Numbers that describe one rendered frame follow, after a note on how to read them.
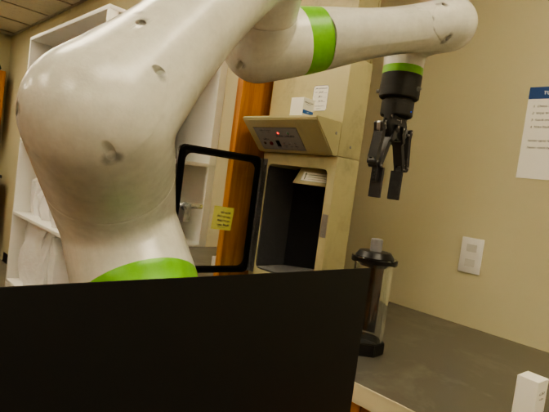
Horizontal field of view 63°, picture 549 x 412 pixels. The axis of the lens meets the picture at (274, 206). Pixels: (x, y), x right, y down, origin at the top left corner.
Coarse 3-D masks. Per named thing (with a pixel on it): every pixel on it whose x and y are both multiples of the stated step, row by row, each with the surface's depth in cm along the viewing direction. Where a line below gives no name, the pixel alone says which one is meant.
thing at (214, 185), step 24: (192, 168) 139; (216, 168) 144; (240, 168) 149; (192, 192) 140; (216, 192) 145; (240, 192) 150; (192, 216) 141; (216, 216) 146; (240, 216) 152; (192, 240) 142; (216, 240) 147; (240, 240) 153; (216, 264) 148
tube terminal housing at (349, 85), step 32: (352, 64) 132; (288, 96) 149; (352, 96) 134; (352, 128) 136; (288, 160) 147; (320, 160) 138; (352, 160) 138; (352, 192) 141; (320, 224) 136; (256, 256) 156; (320, 256) 136
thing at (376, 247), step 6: (372, 240) 107; (378, 240) 106; (372, 246) 107; (378, 246) 106; (360, 252) 106; (366, 252) 105; (372, 252) 105; (378, 252) 106; (384, 252) 108; (372, 258) 103; (378, 258) 103; (384, 258) 103; (390, 258) 104
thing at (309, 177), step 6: (306, 168) 146; (312, 168) 145; (300, 174) 147; (306, 174) 145; (312, 174) 144; (318, 174) 143; (324, 174) 143; (294, 180) 149; (300, 180) 145; (306, 180) 144; (312, 180) 143; (318, 180) 142; (324, 180) 142; (324, 186) 142
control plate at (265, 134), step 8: (256, 128) 146; (264, 128) 143; (272, 128) 140; (280, 128) 138; (288, 128) 135; (296, 128) 133; (264, 136) 146; (272, 136) 143; (280, 136) 140; (288, 136) 138; (296, 136) 136; (264, 144) 149
